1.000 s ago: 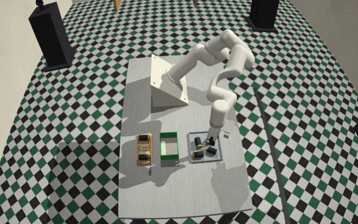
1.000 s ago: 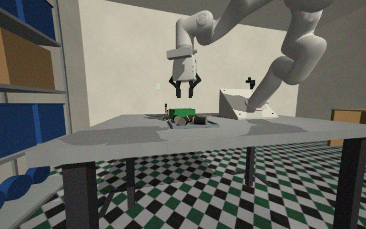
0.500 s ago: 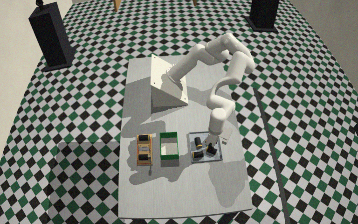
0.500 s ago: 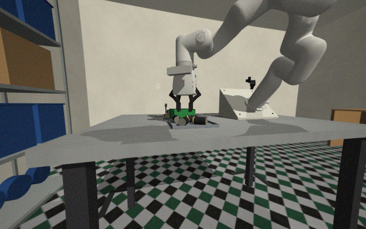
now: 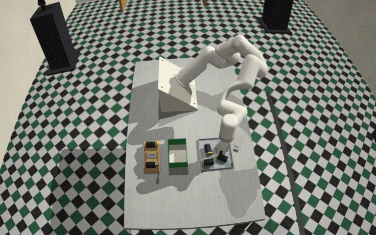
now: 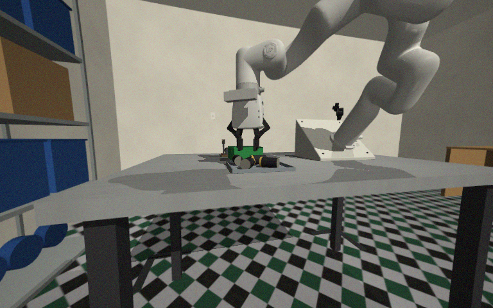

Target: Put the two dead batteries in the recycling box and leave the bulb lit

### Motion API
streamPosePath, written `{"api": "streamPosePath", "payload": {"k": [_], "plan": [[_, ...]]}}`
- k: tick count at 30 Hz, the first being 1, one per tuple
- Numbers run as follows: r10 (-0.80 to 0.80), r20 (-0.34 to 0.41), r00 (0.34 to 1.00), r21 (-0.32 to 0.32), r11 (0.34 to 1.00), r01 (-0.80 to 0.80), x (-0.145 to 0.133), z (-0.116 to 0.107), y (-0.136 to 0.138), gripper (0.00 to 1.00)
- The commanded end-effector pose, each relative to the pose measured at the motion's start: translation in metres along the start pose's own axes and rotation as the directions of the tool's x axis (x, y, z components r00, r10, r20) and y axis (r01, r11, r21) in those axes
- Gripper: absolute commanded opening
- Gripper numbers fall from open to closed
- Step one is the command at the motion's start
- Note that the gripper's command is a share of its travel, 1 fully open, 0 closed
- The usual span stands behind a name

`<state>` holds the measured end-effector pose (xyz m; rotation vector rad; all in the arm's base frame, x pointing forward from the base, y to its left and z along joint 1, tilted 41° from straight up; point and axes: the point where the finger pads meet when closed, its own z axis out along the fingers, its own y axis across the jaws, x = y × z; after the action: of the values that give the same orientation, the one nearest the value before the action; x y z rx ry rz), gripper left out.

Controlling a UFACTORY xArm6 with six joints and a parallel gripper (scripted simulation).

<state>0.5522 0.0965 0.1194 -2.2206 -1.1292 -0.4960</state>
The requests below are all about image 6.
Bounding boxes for tan flat circuit board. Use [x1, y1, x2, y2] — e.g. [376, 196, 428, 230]
[221, 139, 228, 157]

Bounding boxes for green open box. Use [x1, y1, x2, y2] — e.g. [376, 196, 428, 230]
[228, 146, 263, 160]

